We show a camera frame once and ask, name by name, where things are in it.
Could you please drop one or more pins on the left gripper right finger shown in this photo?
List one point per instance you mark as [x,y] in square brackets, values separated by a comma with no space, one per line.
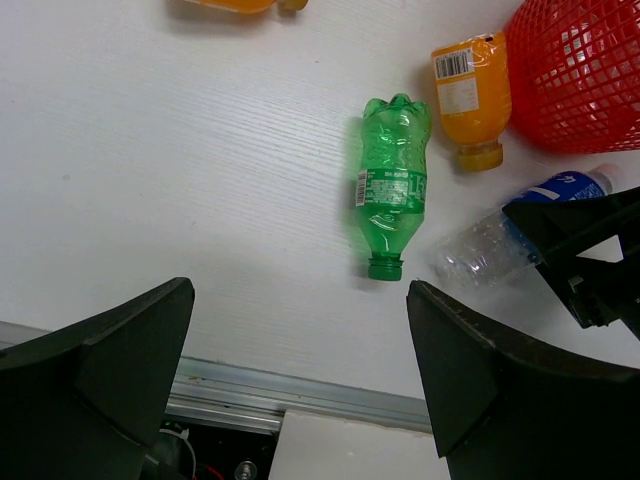
[504,405]

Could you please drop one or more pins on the clear bottle blue label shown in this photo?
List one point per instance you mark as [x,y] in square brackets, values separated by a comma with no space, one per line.
[494,250]

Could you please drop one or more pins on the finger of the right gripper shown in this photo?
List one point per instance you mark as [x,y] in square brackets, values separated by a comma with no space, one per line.
[595,292]

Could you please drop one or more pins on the orange juice bottle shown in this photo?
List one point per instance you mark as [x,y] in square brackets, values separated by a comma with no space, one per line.
[474,96]

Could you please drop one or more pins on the green plastic bottle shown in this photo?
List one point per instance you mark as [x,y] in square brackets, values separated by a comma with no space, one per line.
[391,184]

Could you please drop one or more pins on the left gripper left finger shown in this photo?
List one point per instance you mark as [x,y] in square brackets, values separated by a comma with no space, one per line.
[87,401]

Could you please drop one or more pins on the red plastic mesh basket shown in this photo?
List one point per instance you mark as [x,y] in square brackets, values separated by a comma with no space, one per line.
[574,75]

